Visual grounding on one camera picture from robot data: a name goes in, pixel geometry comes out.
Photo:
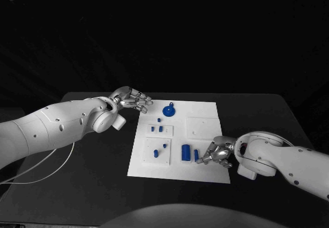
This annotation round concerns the white task board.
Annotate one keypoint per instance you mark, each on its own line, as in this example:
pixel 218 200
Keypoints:
pixel 179 171

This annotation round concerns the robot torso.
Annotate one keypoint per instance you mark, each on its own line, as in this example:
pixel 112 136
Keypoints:
pixel 189 216

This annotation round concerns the blue gear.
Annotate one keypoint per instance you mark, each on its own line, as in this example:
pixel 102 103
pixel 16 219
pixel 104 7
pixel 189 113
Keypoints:
pixel 169 110

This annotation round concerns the large blue cylinder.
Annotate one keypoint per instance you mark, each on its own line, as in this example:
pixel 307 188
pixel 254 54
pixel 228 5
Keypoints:
pixel 186 152

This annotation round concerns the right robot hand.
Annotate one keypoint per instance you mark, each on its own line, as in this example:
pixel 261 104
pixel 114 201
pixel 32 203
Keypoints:
pixel 218 153

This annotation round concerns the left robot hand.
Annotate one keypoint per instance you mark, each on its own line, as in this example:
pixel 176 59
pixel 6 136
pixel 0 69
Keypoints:
pixel 131 101

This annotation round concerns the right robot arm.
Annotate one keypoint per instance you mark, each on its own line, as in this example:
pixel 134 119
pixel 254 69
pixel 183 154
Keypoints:
pixel 283 158

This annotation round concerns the thin blue cylinder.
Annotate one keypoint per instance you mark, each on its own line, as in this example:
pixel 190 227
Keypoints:
pixel 195 155

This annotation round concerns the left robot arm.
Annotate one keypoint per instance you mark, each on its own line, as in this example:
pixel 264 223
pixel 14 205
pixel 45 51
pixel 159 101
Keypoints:
pixel 50 128

